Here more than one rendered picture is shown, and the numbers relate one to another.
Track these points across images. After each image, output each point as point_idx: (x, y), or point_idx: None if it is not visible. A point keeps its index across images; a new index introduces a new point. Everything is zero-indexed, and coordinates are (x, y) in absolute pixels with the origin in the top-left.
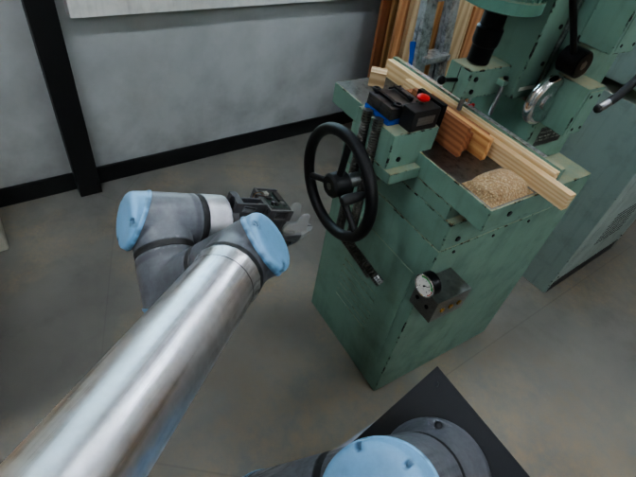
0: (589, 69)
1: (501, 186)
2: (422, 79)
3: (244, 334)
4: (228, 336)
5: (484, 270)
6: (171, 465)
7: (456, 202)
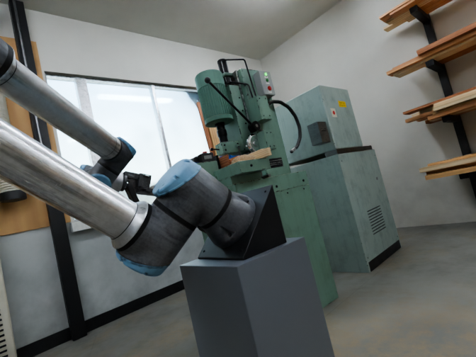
0: None
1: (240, 156)
2: None
3: (179, 353)
4: (102, 131)
5: (284, 225)
6: None
7: (230, 172)
